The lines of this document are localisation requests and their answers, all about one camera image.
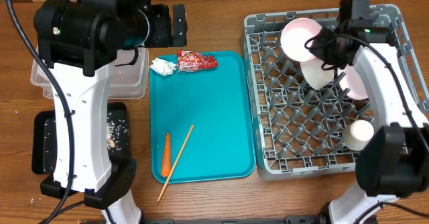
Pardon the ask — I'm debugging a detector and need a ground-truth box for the red snack wrapper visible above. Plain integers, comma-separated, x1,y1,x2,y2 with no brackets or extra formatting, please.
177,51,219,72

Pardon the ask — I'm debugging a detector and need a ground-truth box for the black tray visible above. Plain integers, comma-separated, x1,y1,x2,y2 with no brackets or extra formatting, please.
32,103,131,174

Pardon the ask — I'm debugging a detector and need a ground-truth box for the white bowl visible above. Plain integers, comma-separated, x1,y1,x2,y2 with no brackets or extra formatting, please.
300,58,334,90

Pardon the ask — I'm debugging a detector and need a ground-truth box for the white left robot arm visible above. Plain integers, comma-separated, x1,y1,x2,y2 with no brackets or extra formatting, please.
5,0,188,223

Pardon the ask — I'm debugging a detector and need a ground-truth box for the teal plastic tray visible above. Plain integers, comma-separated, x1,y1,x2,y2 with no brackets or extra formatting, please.
150,51,255,184

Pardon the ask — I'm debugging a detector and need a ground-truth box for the grey dishwasher rack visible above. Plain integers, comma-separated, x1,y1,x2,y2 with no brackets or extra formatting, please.
242,4,428,180

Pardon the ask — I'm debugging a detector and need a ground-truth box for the rice and peanuts pile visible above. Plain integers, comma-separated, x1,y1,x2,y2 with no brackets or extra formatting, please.
107,119,129,151

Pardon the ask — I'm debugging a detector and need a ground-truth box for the white tissue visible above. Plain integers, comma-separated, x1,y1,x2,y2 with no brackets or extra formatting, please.
149,58,177,76

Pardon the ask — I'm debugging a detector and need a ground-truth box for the orange carrot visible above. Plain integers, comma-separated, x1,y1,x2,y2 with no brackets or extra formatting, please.
160,132,172,177

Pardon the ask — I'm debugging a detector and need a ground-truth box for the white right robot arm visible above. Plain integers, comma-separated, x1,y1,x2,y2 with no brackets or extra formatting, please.
304,27,428,223

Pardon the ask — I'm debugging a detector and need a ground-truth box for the pink bowl with food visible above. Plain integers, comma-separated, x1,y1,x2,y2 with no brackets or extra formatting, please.
280,18,322,62

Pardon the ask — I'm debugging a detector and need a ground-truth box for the clear plastic bin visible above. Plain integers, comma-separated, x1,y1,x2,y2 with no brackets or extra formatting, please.
30,48,149,99

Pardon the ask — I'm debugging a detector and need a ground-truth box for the large white plate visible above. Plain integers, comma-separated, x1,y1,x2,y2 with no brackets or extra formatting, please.
337,65,368,100

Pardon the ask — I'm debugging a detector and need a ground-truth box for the pale green cup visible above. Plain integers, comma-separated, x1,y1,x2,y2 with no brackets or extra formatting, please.
342,120,374,151

